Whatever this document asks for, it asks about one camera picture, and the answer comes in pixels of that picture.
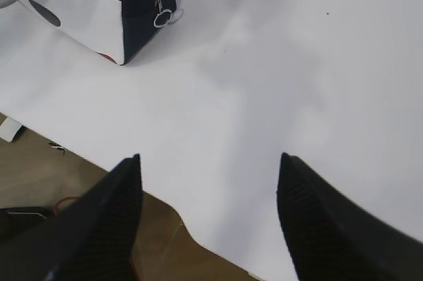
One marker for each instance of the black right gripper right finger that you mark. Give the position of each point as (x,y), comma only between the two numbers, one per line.
(329,237)

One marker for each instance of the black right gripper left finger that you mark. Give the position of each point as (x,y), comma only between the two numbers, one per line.
(92,239)

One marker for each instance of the navy insulated lunch bag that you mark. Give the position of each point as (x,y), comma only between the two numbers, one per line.
(115,29)

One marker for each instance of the black device on floor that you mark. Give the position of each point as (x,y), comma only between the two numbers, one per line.
(21,218)

